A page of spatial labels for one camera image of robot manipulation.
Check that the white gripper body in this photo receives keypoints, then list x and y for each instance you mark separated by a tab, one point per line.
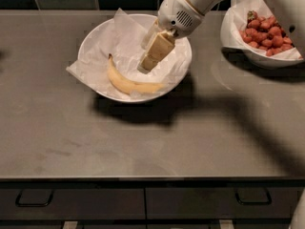
176	12

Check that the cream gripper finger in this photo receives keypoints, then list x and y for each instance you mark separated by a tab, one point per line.
162	45

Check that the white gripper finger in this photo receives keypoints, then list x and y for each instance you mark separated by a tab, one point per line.
147	63

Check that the yellow banana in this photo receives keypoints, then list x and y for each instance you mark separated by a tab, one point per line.
127	86

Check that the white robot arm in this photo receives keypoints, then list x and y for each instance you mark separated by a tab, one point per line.
268	102

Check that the white paper liner right bowl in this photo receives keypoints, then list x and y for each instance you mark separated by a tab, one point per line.
290	15

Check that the white bowl with strawberries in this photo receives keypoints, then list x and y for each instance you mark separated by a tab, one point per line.
234	21

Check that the white paper liner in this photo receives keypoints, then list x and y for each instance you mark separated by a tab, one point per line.
124	45

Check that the red strawberries pile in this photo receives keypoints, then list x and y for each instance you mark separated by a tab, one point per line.
266	34

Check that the right dark drawer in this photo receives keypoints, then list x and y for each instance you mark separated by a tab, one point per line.
219	203

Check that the dark drawer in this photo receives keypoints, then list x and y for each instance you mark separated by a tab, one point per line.
219	203
70	204

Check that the left dark drawer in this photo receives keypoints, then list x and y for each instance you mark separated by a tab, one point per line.
70	204

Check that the right black drawer handle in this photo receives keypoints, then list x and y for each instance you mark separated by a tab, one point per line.
266	202

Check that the black drawer handle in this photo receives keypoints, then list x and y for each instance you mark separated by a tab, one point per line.
26	199
266	202

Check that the left black drawer handle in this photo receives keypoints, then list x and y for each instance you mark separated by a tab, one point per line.
26	199

